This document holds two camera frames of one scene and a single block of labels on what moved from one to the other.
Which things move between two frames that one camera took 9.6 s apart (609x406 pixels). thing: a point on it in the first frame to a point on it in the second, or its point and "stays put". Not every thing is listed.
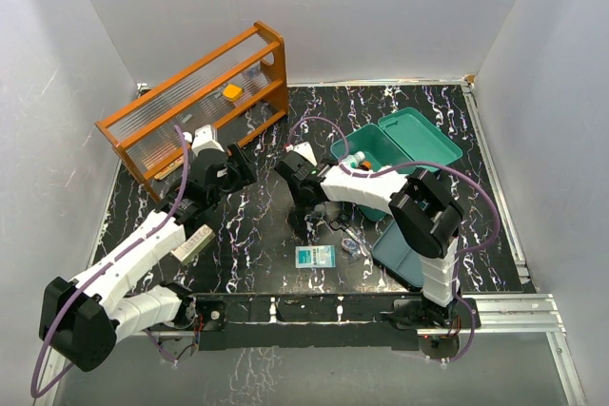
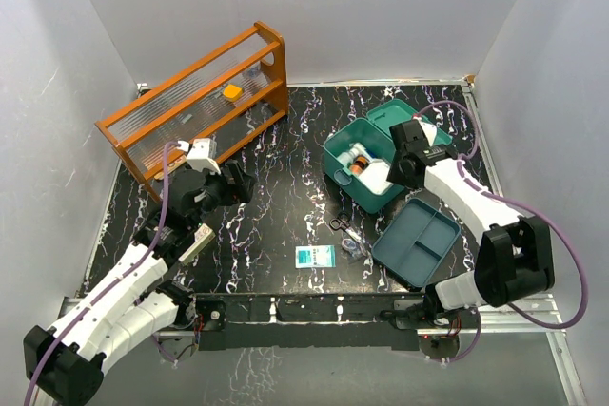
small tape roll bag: (350, 245) stays put
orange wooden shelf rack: (239, 89) stays put
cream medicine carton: (195, 244) stays put
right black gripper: (302, 203) to (396, 177)
